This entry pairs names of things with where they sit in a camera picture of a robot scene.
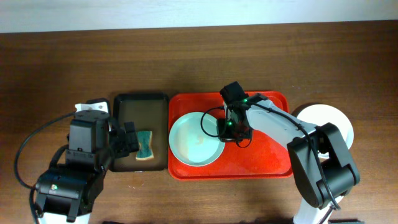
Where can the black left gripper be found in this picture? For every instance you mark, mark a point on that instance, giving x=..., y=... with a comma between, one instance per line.
x=125, y=140

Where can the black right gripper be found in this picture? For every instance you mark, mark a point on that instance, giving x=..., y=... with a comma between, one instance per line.
x=234, y=134

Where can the green and yellow sponge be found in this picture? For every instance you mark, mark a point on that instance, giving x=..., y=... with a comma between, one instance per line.
x=145, y=151

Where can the light green plate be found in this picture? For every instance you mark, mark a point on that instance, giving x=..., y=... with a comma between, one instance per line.
x=193, y=141

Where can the white plate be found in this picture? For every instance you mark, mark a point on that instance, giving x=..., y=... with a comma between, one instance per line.
x=321, y=114

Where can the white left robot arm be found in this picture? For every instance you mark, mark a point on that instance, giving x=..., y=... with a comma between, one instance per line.
x=76, y=173

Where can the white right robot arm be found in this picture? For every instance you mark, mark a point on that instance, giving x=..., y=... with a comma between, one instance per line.
x=323, y=168

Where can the black rectangular tray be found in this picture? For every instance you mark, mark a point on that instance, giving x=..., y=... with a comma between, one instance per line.
x=148, y=112

